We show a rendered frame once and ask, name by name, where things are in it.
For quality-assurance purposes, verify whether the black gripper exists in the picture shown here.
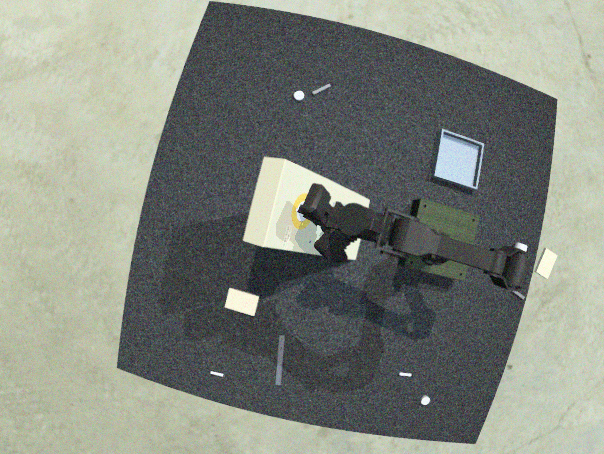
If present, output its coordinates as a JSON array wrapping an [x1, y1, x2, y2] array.
[[297, 183, 344, 233]]

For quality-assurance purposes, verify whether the white cylinder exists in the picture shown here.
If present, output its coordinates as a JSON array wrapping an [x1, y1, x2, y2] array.
[[514, 242, 528, 252], [296, 201, 306, 221]]

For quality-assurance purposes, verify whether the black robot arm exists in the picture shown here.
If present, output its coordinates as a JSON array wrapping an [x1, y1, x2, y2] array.
[[314, 202, 531, 291]]

